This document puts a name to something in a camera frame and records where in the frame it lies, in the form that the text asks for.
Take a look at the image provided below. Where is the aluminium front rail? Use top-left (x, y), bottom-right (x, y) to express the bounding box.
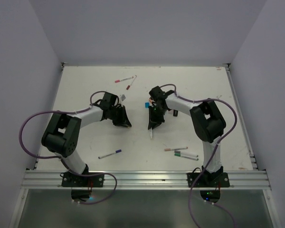
top-left (21, 170), bottom-right (271, 190)

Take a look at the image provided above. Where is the black blue cap highlighter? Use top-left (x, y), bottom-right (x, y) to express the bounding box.
top-left (173, 110), bottom-right (178, 117)

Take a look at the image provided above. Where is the pink cap thin pen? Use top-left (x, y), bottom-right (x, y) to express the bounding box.
top-left (114, 75), bottom-right (137, 83)

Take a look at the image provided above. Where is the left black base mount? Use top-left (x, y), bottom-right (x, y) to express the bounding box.
top-left (59, 167), bottom-right (105, 203)

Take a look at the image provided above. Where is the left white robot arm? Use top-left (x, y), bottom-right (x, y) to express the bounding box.
top-left (41, 92), bottom-right (132, 187)

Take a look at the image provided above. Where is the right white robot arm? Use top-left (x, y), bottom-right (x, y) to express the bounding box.
top-left (148, 86), bottom-right (226, 187)

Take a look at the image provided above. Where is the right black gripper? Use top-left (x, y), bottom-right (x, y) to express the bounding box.
top-left (148, 104), bottom-right (167, 128)

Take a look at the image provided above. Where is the green cap thin pen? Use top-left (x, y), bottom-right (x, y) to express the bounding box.
top-left (174, 153), bottom-right (199, 161)

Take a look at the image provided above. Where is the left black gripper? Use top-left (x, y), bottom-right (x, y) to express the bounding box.
top-left (109, 104), bottom-right (131, 127)

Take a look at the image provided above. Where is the orange cap thin pen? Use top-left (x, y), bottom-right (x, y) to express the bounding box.
top-left (164, 146), bottom-right (188, 152)

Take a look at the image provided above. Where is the purple cap thin pen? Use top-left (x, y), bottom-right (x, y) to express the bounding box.
top-left (98, 149), bottom-right (122, 159)

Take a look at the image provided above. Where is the dark red cap thin pen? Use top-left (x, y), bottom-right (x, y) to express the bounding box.
top-left (126, 75), bottom-right (137, 90)

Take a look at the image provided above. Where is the grey cap thin pen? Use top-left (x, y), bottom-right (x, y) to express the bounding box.
top-left (174, 150), bottom-right (199, 157)

